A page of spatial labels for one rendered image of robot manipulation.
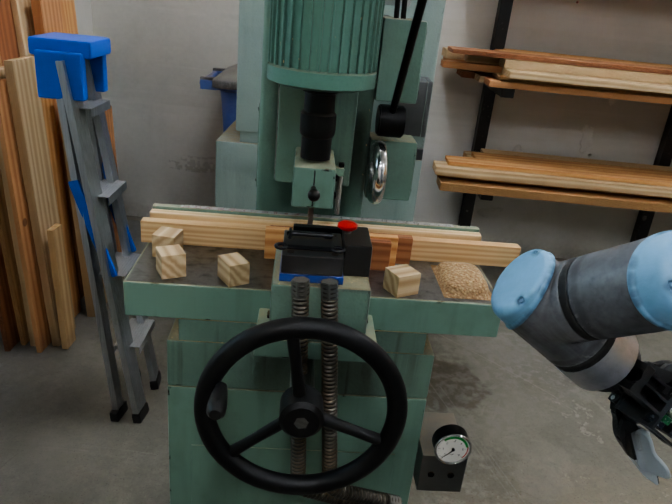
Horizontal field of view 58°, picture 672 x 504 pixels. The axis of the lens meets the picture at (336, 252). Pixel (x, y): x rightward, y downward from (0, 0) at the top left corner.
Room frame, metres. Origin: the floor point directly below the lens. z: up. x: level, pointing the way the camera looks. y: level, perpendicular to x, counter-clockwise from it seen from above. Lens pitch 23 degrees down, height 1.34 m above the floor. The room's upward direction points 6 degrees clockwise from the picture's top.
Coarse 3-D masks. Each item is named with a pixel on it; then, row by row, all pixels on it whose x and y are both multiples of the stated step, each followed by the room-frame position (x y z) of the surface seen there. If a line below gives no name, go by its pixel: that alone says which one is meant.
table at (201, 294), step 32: (192, 256) 0.94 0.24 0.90; (256, 256) 0.97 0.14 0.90; (128, 288) 0.83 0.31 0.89; (160, 288) 0.83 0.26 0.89; (192, 288) 0.84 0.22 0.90; (224, 288) 0.84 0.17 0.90; (256, 288) 0.85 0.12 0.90; (224, 320) 0.84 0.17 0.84; (256, 320) 0.84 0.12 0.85; (384, 320) 0.86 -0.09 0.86; (416, 320) 0.86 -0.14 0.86; (448, 320) 0.87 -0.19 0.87; (480, 320) 0.87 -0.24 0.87; (256, 352) 0.75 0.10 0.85; (288, 352) 0.75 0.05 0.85; (320, 352) 0.76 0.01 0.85; (352, 352) 0.76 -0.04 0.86
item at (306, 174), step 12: (300, 168) 0.96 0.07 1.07; (312, 168) 0.97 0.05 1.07; (324, 168) 0.97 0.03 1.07; (300, 180) 0.96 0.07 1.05; (312, 180) 0.96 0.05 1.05; (324, 180) 0.97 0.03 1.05; (336, 180) 0.98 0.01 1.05; (300, 192) 0.96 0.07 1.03; (324, 192) 0.97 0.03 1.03; (300, 204) 0.96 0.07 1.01; (312, 204) 0.96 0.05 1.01; (324, 204) 0.97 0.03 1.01
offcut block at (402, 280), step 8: (392, 272) 0.88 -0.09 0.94; (400, 272) 0.88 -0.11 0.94; (408, 272) 0.89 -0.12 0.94; (416, 272) 0.89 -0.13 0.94; (384, 280) 0.89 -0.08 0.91; (392, 280) 0.88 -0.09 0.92; (400, 280) 0.86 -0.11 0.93; (408, 280) 0.87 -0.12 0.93; (416, 280) 0.88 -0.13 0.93; (384, 288) 0.89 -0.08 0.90; (392, 288) 0.87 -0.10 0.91; (400, 288) 0.87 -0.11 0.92; (408, 288) 0.87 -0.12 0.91; (416, 288) 0.88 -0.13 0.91; (400, 296) 0.87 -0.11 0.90
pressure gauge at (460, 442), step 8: (440, 432) 0.82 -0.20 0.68; (448, 432) 0.81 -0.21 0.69; (456, 432) 0.81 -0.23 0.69; (464, 432) 0.82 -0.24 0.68; (432, 440) 0.83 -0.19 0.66; (440, 440) 0.80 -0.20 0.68; (448, 440) 0.81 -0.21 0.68; (456, 440) 0.81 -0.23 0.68; (464, 440) 0.81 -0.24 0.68; (440, 448) 0.81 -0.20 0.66; (448, 448) 0.81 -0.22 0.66; (456, 448) 0.81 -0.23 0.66; (464, 448) 0.81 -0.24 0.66; (440, 456) 0.81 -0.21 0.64; (448, 456) 0.81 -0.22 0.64; (456, 456) 0.81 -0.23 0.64; (464, 456) 0.81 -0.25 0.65
